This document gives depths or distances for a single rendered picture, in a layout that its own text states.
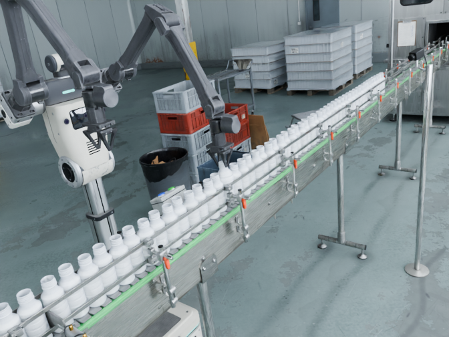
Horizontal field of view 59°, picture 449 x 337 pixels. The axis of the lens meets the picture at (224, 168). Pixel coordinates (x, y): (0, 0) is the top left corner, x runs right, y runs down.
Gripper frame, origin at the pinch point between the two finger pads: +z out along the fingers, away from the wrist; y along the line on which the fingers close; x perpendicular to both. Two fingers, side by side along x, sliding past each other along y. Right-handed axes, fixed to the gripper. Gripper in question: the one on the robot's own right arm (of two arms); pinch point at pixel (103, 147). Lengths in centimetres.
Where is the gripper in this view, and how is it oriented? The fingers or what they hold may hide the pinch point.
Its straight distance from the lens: 142.1
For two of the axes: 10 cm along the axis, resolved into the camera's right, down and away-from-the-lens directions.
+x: 5.9, -3.6, 7.2
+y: 8.0, 1.3, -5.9
